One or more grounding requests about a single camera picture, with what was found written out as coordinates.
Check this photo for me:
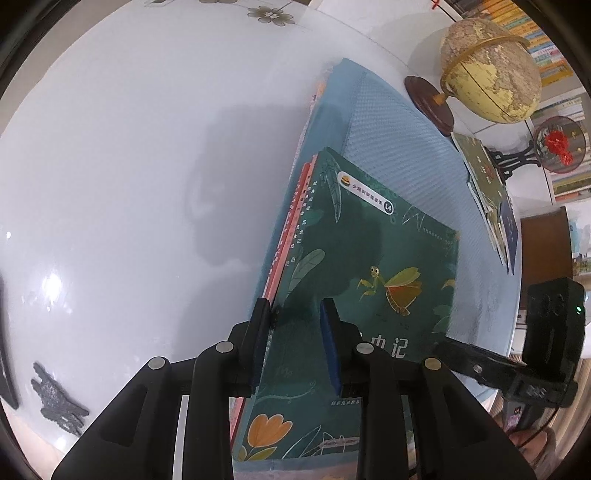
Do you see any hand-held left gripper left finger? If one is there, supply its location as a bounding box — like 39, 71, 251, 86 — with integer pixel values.
51, 298, 278, 480

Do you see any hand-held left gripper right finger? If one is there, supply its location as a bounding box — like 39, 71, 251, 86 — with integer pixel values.
320, 298, 525, 480

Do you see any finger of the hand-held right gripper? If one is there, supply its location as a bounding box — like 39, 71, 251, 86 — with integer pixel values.
436, 339, 527, 391

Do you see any red book with white label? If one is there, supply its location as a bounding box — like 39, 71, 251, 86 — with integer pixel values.
229, 185, 305, 450

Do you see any teal leaf-print book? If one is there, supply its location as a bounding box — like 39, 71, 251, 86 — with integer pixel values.
231, 147, 461, 462

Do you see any salmon red poetry book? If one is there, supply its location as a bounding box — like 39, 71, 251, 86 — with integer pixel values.
263, 154, 319, 301

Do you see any olive green insect book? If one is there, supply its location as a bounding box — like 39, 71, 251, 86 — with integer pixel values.
450, 131, 511, 217

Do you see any stack of pale books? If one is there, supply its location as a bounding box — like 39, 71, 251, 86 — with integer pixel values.
551, 171, 591, 201

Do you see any row of thin shelf books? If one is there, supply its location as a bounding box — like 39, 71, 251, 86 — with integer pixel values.
531, 95, 585, 123

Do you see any row of orange yellow books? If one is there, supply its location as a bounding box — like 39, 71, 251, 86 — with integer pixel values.
462, 0, 573, 88

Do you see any person's right hand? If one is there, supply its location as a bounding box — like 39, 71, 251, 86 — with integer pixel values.
505, 428, 557, 468

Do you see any brown wooden furniture panel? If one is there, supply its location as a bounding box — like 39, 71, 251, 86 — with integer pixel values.
517, 205, 575, 324

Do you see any navy blue book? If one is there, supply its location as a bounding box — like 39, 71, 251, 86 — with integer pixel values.
499, 196, 522, 278

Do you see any thin illustrated book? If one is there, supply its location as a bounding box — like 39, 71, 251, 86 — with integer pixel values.
467, 182, 509, 266

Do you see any round ornament on black stand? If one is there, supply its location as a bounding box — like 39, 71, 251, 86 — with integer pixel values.
485, 115, 591, 178

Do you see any light blue textured mat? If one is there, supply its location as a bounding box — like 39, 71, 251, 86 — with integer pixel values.
231, 58, 525, 480

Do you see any antique yellow globe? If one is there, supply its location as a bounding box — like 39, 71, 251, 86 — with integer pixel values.
438, 21, 542, 125

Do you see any grey flower sticker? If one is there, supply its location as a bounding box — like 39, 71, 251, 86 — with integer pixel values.
247, 4, 295, 24

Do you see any grey wall sticker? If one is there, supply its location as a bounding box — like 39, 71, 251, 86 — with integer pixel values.
30, 362, 89, 435

